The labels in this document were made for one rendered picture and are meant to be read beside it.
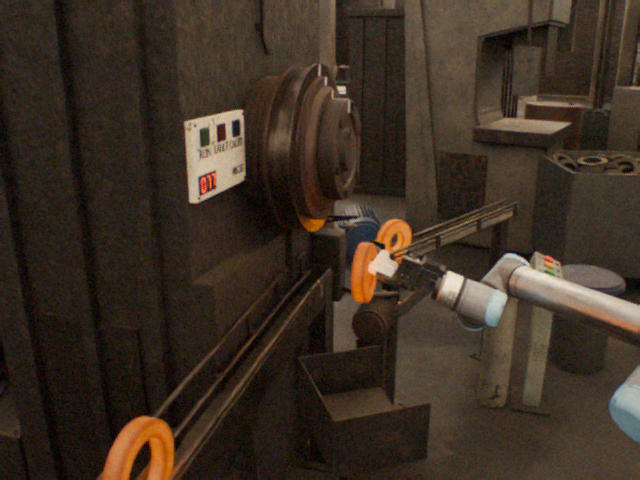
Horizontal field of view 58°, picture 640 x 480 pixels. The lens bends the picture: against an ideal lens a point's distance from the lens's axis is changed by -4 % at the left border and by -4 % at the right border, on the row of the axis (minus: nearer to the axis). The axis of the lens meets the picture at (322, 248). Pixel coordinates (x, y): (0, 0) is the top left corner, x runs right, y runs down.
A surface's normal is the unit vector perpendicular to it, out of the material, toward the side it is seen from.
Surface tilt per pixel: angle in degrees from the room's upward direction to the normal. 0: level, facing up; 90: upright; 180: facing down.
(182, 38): 90
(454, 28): 90
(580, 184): 90
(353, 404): 5
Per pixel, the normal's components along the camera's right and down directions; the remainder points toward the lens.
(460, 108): -0.53, 0.27
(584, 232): -0.05, 0.32
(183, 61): 0.95, 0.10
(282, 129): -0.29, -0.07
